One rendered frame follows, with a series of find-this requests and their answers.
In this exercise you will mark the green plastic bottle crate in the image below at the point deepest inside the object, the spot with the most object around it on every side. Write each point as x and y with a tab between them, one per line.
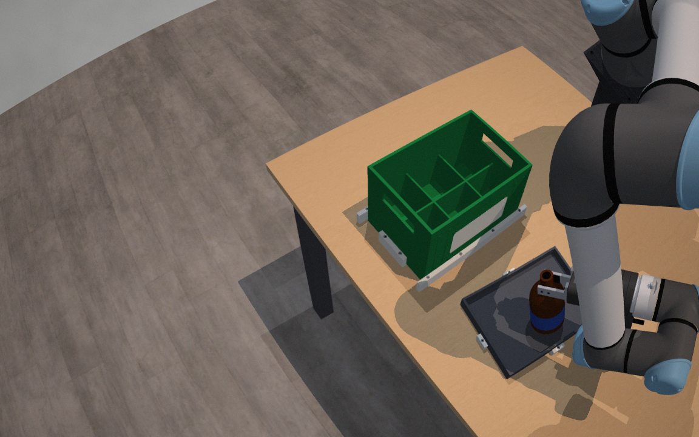
448	188

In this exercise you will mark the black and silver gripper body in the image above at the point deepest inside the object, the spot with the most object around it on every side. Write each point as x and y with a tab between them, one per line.
640	296

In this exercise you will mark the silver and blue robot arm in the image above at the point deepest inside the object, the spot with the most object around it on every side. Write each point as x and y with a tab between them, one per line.
651	157

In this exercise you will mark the brown bottle with blue label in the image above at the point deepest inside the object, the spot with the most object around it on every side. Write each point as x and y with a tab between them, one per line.
546	313

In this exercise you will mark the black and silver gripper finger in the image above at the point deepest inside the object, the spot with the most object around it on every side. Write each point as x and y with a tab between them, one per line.
553	292
562	278

